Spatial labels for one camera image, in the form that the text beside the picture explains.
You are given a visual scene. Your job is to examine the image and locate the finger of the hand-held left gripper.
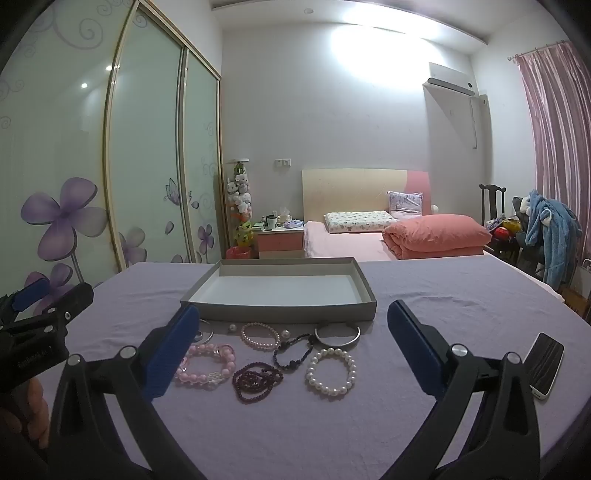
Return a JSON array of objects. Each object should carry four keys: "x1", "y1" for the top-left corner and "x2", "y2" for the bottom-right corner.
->
[
  {"x1": 0, "y1": 276, "x2": 50, "y2": 324},
  {"x1": 32, "y1": 282, "x2": 95, "y2": 324}
]

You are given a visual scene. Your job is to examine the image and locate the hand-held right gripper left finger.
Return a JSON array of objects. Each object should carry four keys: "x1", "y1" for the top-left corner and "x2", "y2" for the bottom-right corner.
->
[{"x1": 46, "y1": 305, "x2": 208, "y2": 480}]

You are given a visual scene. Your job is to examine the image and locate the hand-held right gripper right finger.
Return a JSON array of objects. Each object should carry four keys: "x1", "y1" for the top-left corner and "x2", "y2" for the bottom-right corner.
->
[{"x1": 379, "y1": 300, "x2": 541, "y2": 480}]

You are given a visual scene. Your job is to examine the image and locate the pink chunky bead bracelet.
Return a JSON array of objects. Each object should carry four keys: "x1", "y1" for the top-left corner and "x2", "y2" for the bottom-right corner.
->
[{"x1": 174, "y1": 343, "x2": 236, "y2": 386}]

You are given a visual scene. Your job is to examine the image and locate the wide silver bangle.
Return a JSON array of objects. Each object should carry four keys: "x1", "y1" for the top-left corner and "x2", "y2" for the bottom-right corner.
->
[{"x1": 314, "y1": 323, "x2": 361, "y2": 348}]

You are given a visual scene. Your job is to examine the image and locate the dark red bead bracelet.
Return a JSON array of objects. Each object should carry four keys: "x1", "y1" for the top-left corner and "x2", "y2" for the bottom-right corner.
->
[{"x1": 232, "y1": 362, "x2": 283, "y2": 404}]

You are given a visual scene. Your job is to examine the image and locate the dark purple bead bracelet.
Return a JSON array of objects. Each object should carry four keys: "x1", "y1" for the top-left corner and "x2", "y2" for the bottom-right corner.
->
[{"x1": 273, "y1": 333, "x2": 315, "y2": 371}]

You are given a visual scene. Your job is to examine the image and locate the white pearl bracelet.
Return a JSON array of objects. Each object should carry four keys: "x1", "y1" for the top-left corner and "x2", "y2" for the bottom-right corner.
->
[{"x1": 305, "y1": 348, "x2": 357, "y2": 395}]

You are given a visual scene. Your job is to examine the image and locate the grey cardboard tray box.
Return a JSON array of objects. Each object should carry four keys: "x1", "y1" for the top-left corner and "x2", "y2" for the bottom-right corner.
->
[{"x1": 180, "y1": 258, "x2": 378, "y2": 321}]

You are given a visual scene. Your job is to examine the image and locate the person's left hand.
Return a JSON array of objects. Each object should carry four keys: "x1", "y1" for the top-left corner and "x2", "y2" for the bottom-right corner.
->
[{"x1": 0, "y1": 383, "x2": 49, "y2": 444}]

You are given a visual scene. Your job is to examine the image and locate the purple tablecloth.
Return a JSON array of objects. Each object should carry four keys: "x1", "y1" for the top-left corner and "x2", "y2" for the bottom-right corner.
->
[{"x1": 28, "y1": 258, "x2": 573, "y2": 480}]

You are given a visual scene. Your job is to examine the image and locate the folded coral quilt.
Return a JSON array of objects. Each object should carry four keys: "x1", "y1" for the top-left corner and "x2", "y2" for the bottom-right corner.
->
[{"x1": 382, "y1": 213, "x2": 493, "y2": 260}]

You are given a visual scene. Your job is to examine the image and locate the smartphone with white case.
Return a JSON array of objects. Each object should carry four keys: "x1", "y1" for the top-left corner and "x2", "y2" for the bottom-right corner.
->
[{"x1": 526, "y1": 332, "x2": 565, "y2": 400}]

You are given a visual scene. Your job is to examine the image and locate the bed with pink sheet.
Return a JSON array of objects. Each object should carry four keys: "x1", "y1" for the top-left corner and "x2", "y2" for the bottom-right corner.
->
[{"x1": 302, "y1": 220, "x2": 497, "y2": 261}]

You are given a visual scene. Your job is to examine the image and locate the white printed pillow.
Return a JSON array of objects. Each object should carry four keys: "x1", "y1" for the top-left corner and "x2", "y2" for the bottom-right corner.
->
[{"x1": 323, "y1": 211, "x2": 391, "y2": 233}]

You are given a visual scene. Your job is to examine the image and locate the lilac floral pillow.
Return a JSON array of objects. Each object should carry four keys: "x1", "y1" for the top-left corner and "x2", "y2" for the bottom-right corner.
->
[{"x1": 387, "y1": 191, "x2": 424, "y2": 217}]

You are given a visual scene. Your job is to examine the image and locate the red and yellow toy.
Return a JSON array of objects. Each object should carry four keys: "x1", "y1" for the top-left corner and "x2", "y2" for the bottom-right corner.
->
[{"x1": 485, "y1": 217, "x2": 525, "y2": 245}]

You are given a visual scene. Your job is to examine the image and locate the wardrobe door with large flower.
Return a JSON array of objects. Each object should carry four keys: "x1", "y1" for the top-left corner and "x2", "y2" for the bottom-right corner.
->
[{"x1": 0, "y1": 0, "x2": 137, "y2": 296}]

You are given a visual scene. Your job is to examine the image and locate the pink and white nightstand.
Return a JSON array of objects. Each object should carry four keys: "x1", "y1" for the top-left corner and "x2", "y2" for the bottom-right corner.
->
[{"x1": 257, "y1": 222, "x2": 305, "y2": 259}]

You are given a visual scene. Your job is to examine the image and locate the dark wooden chair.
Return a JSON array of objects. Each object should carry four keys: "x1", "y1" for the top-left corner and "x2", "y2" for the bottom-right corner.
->
[{"x1": 479, "y1": 183, "x2": 522, "y2": 266}]

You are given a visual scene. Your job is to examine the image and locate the wardrobe door with butterfly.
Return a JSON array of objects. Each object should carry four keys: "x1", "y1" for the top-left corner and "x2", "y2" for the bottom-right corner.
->
[{"x1": 105, "y1": 9, "x2": 186, "y2": 273}]

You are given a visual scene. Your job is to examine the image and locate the beige and pink headboard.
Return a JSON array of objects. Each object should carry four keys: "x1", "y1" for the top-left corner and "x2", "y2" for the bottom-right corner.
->
[{"x1": 302, "y1": 168, "x2": 431, "y2": 222}]

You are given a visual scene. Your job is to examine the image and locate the clear tube of plush toys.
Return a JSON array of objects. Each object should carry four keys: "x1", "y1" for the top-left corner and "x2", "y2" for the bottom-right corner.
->
[{"x1": 225, "y1": 159, "x2": 254, "y2": 247}]

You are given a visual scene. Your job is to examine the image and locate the grey chair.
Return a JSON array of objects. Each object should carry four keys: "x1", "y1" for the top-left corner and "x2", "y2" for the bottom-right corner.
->
[{"x1": 510, "y1": 196, "x2": 555, "y2": 278}]

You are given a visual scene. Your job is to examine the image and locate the blue fleece garment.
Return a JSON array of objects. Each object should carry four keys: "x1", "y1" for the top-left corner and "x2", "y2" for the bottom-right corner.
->
[{"x1": 524, "y1": 189, "x2": 580, "y2": 289}]

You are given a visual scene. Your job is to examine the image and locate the wardrobe door with small flower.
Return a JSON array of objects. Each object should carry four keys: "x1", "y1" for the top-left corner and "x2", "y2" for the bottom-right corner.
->
[{"x1": 180, "y1": 46, "x2": 223, "y2": 264}]

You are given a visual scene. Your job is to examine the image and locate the pink curtain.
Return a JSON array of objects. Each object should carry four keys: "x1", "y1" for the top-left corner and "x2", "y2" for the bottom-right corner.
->
[{"x1": 516, "y1": 51, "x2": 591, "y2": 305}]

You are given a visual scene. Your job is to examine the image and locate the white air conditioner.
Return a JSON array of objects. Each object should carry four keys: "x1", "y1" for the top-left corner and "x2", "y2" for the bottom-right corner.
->
[{"x1": 422, "y1": 62, "x2": 476, "y2": 97}]

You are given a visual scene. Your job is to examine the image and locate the curtain rod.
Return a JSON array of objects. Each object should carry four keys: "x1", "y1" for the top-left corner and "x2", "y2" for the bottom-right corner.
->
[{"x1": 508, "y1": 41, "x2": 568, "y2": 61}]

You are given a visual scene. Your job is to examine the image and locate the pink pearl bracelet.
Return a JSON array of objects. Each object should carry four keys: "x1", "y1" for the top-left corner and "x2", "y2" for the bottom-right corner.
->
[{"x1": 240, "y1": 322, "x2": 281, "y2": 350}]

